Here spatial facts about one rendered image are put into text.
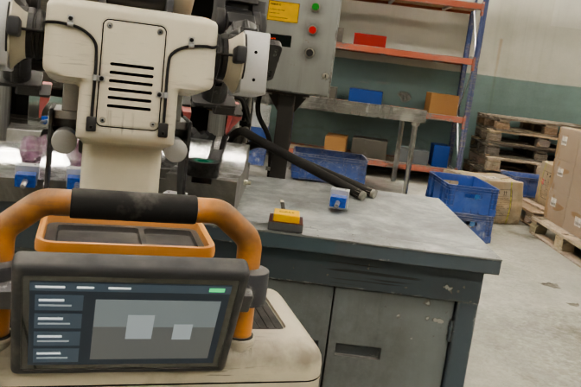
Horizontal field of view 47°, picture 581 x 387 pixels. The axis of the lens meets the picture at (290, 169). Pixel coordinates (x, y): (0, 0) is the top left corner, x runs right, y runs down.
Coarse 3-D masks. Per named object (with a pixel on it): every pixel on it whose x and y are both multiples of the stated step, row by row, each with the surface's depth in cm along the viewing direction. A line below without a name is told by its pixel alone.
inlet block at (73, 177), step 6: (72, 168) 152; (78, 168) 153; (66, 174) 152; (72, 174) 152; (78, 174) 153; (66, 180) 152; (72, 180) 149; (78, 180) 149; (66, 186) 152; (72, 186) 149; (78, 186) 145
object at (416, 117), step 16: (352, 112) 515; (368, 112) 515; (384, 112) 515; (400, 112) 515; (416, 112) 516; (400, 128) 580; (416, 128) 523; (400, 144) 583; (288, 176) 553; (400, 192) 541
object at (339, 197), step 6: (330, 192) 184; (336, 192) 184; (342, 192) 184; (348, 192) 183; (330, 198) 180; (336, 198) 180; (342, 198) 180; (330, 204) 180; (336, 204) 175; (342, 204) 180
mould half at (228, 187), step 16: (192, 144) 185; (208, 144) 186; (240, 144) 189; (224, 160) 181; (240, 160) 182; (176, 176) 158; (224, 176) 162; (240, 176) 169; (160, 192) 158; (192, 192) 158; (208, 192) 158; (224, 192) 158; (240, 192) 177
